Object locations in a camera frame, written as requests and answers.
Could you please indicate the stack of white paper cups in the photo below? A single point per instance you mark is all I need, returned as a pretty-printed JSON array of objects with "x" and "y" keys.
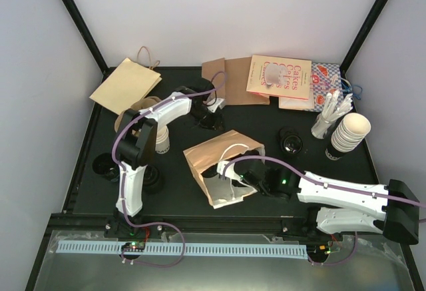
[{"x": 162, "y": 141}]

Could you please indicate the brown flat paper bag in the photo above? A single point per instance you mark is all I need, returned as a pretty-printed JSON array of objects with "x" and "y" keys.
[{"x": 234, "y": 91}]

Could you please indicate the cup of white straws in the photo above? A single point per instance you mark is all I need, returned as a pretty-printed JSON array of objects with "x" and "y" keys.
[{"x": 331, "y": 112}]

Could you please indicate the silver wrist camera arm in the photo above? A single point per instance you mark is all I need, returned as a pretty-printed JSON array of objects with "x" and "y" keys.
[
  {"x": 226, "y": 170},
  {"x": 216, "y": 104}
]

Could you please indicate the orange paper bag white handles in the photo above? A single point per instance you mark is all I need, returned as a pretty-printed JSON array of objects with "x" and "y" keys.
[{"x": 208, "y": 160}]

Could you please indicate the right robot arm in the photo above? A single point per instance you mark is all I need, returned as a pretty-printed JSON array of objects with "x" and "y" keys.
[{"x": 334, "y": 206}]

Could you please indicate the black cup lid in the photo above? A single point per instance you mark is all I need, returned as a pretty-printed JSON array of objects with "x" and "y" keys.
[{"x": 210, "y": 172}]

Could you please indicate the stack of black cup lids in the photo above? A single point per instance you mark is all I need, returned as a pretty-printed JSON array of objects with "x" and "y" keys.
[{"x": 153, "y": 181}]

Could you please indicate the yellow kraft paper bag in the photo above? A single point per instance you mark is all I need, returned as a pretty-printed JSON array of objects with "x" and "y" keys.
[{"x": 127, "y": 84}]

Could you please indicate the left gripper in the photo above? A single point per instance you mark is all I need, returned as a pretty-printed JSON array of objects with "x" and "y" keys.
[{"x": 215, "y": 123}]

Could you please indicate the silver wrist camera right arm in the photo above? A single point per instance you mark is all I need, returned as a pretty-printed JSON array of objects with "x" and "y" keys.
[{"x": 226, "y": 170}]

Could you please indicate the cakes printed paper bag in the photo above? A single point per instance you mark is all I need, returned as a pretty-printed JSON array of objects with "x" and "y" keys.
[{"x": 280, "y": 77}]

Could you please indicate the stack of plain paper cups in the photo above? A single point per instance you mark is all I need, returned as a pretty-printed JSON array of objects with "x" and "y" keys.
[{"x": 352, "y": 129}]

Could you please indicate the blue checkered paper bag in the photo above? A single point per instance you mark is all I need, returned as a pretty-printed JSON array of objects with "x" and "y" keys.
[{"x": 326, "y": 78}]

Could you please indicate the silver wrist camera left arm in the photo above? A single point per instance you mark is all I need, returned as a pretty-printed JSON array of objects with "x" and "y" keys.
[{"x": 216, "y": 104}]

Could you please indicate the white slotted cable duct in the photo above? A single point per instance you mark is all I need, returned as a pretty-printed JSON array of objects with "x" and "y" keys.
[{"x": 187, "y": 249}]

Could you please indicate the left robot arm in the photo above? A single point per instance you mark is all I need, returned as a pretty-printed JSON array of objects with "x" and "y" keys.
[{"x": 135, "y": 142}]

